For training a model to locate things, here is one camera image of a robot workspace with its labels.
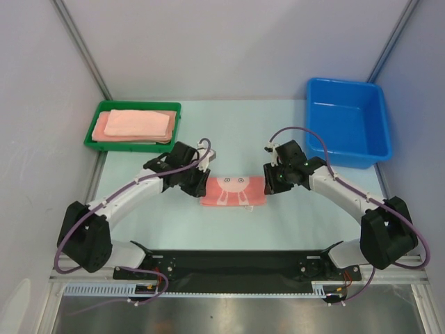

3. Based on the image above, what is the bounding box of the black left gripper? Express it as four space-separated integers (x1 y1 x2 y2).
178 161 211 198

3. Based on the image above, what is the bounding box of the pink white striped towel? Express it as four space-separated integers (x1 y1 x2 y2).
200 176 267 207

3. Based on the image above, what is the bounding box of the light pink towel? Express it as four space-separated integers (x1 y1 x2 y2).
104 109 170 136

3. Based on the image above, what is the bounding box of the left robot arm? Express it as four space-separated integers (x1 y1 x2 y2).
54 138 216 278

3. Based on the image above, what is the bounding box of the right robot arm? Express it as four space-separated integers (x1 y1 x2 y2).
264 140 419 280

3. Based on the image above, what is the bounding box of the blue plastic bin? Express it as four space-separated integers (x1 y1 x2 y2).
305 78 393 169

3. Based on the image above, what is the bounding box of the green plastic tray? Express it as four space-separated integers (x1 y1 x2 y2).
83 100 181 153

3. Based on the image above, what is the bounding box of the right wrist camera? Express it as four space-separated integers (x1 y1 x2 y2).
264 141 280 167

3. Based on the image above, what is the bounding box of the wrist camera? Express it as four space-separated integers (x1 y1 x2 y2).
197 138 216 172
264 141 280 167

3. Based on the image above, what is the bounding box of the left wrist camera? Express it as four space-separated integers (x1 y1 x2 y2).
197 138 216 172

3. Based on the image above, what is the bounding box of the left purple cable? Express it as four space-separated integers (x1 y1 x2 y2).
54 138 213 315

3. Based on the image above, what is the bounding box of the purple cable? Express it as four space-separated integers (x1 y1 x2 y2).
267 125 430 307
54 138 213 315

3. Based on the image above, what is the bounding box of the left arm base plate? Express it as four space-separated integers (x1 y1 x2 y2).
113 251 177 280

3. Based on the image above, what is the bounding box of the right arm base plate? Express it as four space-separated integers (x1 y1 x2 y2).
298 256 362 282

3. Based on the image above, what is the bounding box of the grey cable duct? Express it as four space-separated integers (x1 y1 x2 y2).
63 282 342 299

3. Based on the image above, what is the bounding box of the aluminium front rail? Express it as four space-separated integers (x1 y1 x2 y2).
49 256 429 285

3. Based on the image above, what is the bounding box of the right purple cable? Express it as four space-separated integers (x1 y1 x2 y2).
267 125 430 307

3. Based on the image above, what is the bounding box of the right aluminium corner post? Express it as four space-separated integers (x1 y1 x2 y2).
366 0 422 84

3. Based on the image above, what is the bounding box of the aluminium corner post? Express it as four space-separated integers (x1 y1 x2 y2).
50 0 113 100
366 0 422 84

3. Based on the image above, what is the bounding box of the left aluminium corner post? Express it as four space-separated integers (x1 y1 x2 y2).
50 0 113 100

